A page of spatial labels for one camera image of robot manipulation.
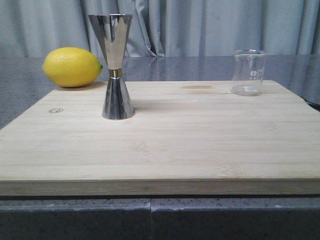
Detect clear glass measuring cup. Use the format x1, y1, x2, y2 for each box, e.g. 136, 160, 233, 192
230, 49, 267, 96

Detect light wooden cutting board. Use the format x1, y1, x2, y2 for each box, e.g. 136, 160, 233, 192
0, 80, 320, 196

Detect steel double jigger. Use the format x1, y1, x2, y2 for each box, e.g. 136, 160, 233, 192
88, 14, 135, 120

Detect black cutting board handle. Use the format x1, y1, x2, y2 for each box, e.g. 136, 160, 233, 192
304, 99, 320, 111

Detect yellow lemon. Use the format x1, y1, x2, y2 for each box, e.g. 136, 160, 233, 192
42, 47, 103, 88

